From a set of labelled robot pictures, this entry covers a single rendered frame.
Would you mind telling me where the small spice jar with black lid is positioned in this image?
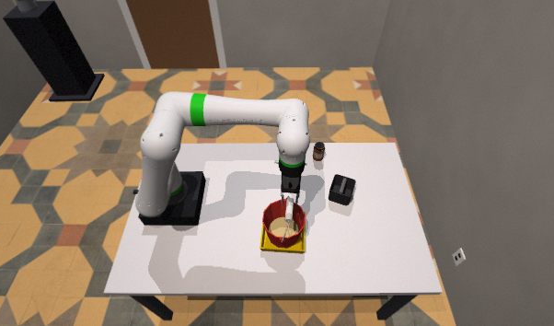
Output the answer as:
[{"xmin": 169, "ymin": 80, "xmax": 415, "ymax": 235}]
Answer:
[{"xmin": 313, "ymin": 142, "xmax": 325, "ymax": 161}]

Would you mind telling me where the yellow shallow square tray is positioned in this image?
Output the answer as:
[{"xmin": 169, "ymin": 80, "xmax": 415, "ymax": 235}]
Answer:
[{"xmin": 260, "ymin": 223, "xmax": 306, "ymax": 254}]

